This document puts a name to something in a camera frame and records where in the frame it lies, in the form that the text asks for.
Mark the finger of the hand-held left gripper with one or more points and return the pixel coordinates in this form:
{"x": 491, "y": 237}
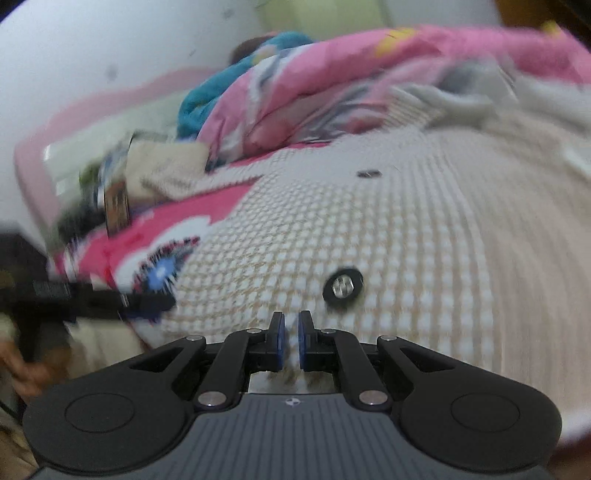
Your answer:
{"x": 129, "y": 307}

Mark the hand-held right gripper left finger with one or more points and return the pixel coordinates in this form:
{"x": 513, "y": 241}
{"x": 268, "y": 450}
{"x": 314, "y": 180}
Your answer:
{"x": 278, "y": 341}

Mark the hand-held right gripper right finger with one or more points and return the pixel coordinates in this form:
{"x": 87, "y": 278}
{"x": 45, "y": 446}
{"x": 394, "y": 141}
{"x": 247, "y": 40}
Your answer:
{"x": 304, "y": 341}

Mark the beige white checked knit coat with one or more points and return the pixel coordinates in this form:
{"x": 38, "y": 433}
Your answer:
{"x": 415, "y": 230}

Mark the person's left hand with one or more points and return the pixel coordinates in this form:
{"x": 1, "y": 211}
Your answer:
{"x": 21, "y": 374}

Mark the pink floral bed blanket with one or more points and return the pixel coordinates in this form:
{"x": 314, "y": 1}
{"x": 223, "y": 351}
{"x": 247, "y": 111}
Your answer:
{"x": 138, "y": 240}

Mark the black cloth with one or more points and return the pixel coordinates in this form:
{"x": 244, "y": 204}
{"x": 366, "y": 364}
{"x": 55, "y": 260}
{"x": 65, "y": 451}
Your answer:
{"x": 81, "y": 221}

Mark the smartphone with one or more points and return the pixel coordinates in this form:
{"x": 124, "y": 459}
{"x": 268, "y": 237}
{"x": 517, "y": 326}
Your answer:
{"x": 116, "y": 205}

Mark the pink and white headboard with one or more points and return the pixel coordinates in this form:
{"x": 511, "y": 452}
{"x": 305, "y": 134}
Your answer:
{"x": 78, "y": 134}

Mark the teal blue blanket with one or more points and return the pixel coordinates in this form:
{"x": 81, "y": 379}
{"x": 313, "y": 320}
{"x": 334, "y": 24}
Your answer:
{"x": 207, "y": 97}

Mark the pink grey patterned quilt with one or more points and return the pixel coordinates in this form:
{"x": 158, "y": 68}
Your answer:
{"x": 323, "y": 87}

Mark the light green wardrobe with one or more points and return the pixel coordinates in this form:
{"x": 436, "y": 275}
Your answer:
{"x": 318, "y": 16}

